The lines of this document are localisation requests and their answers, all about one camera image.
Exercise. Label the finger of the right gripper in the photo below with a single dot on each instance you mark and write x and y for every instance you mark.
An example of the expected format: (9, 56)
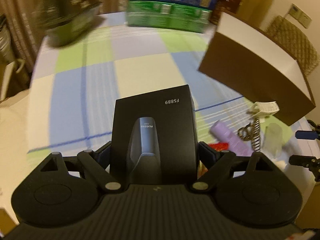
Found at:
(300, 134)
(309, 162)

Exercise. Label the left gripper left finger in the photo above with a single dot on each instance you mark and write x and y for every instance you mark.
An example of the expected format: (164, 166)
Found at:
(95, 163)

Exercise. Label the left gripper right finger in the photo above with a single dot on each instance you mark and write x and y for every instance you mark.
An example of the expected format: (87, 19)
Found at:
(217, 163)

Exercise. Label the frosted plastic cup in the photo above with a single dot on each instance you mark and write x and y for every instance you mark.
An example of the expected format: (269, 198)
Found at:
(273, 137)

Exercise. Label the purple cream tube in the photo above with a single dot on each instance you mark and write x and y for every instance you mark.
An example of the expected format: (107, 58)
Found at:
(223, 134)

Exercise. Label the black shaver box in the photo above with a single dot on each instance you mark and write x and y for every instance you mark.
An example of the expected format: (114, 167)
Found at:
(154, 138)

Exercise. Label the red snack packet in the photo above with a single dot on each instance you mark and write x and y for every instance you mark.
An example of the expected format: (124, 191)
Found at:
(219, 146)

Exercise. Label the checked tablecloth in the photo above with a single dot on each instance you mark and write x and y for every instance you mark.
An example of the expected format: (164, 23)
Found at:
(70, 104)

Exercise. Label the brown cardboard storage box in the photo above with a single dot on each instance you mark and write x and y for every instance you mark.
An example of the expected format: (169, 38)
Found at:
(245, 59)

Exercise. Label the quilted olive chair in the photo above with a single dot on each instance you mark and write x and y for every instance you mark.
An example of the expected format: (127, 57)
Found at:
(295, 42)

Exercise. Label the cardboard boxes at left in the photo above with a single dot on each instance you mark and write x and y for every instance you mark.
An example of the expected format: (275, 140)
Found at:
(15, 79)

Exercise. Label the dark red gift bag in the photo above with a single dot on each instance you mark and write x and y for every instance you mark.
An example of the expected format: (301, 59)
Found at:
(231, 6)

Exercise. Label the black instant noodle bowl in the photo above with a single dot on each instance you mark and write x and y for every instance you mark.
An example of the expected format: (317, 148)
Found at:
(63, 21)

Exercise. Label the green drink pack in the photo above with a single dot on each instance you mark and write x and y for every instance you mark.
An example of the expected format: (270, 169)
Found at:
(156, 14)

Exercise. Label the wall socket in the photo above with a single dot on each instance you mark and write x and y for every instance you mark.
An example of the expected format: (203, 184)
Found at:
(299, 15)

